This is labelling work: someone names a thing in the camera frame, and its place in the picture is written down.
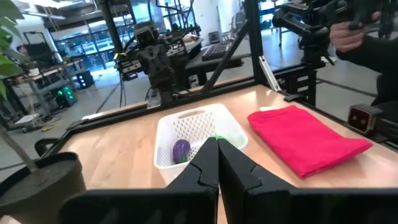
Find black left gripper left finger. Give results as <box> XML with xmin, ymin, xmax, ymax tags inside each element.
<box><xmin>58</xmin><ymin>137</ymin><xmax>220</xmax><ymax>224</ymax></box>

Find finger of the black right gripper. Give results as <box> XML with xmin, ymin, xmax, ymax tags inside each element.
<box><xmin>139</xmin><ymin>48</ymin><xmax>157</xmax><ymax>78</ymax></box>
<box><xmin>155</xmin><ymin>48</ymin><xmax>174</xmax><ymax>80</ymax></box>

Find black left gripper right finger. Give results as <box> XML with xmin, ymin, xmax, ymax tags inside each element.
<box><xmin>218</xmin><ymin>138</ymin><xmax>398</xmax><ymax>224</ymax></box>

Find purple eggplant toy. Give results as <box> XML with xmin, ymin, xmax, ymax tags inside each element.
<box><xmin>172</xmin><ymin>138</ymin><xmax>192</xmax><ymax>165</ymax></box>

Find black computer case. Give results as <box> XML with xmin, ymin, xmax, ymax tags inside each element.
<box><xmin>76</xmin><ymin>70</ymin><xmax>95</xmax><ymax>90</ymax></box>

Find grey office desk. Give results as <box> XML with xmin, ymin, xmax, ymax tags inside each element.
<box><xmin>185</xmin><ymin>37</ymin><xmax>252</xmax><ymax>78</ymax></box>

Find black computer keyboard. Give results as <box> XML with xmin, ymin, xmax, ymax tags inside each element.
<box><xmin>201</xmin><ymin>41</ymin><xmax>233</xmax><ymax>62</ymax></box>

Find small black monitor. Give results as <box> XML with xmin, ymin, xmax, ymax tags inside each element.
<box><xmin>207</xmin><ymin>30</ymin><xmax>222</xmax><ymax>45</ymax></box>

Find computer case green lights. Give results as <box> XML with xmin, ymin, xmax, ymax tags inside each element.
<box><xmin>50</xmin><ymin>84</ymin><xmax>78</xmax><ymax>109</ymax></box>

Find white perforated plastic basket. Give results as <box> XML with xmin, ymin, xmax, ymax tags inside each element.
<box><xmin>153</xmin><ymin>103</ymin><xmax>249</xmax><ymax>187</ymax></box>

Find red folded cloth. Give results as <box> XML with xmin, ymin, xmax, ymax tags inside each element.
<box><xmin>247</xmin><ymin>105</ymin><xmax>373</xmax><ymax>180</ymax></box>

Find cluttered wooden workbench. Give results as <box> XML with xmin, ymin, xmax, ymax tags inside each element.
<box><xmin>6</xmin><ymin>58</ymin><xmax>85</xmax><ymax>103</ymax></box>

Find silver aluminium extrusion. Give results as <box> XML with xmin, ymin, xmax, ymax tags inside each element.
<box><xmin>259</xmin><ymin>55</ymin><xmax>283</xmax><ymax>93</ymax></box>

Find white flat box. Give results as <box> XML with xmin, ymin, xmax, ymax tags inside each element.
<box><xmin>14</xmin><ymin>113</ymin><xmax>41</xmax><ymax>125</ymax></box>

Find black stand white labels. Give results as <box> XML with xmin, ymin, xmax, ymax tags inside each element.
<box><xmin>278</xmin><ymin>68</ymin><xmax>318</xmax><ymax>107</ymax></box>

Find green leafy artificial plant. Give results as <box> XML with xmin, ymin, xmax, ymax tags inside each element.
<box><xmin>0</xmin><ymin>0</ymin><xmax>39</xmax><ymax>174</ymax></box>

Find black plant pot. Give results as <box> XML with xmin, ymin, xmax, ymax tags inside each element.
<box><xmin>0</xmin><ymin>151</ymin><xmax>87</xmax><ymax>224</ymax></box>

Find person's hand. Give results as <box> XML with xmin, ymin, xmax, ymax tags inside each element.
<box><xmin>328</xmin><ymin>11</ymin><xmax>382</xmax><ymax>54</ymax></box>

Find person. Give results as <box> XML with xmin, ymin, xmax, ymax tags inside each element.
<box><xmin>335</xmin><ymin>33</ymin><xmax>398</xmax><ymax>108</ymax></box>

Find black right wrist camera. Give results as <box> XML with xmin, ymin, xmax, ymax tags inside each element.
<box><xmin>134</xmin><ymin>22</ymin><xmax>160</xmax><ymax>48</ymax></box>

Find black aluminium table frame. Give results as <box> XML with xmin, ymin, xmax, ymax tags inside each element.
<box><xmin>0</xmin><ymin>0</ymin><xmax>398</xmax><ymax>175</ymax></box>

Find black loop handle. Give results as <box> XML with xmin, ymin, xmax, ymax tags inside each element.
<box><xmin>34</xmin><ymin>137</ymin><xmax>60</xmax><ymax>157</ymax></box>

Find black depth camera red front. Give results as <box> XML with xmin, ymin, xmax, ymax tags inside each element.
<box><xmin>346</xmin><ymin>103</ymin><xmax>384</xmax><ymax>136</ymax></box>

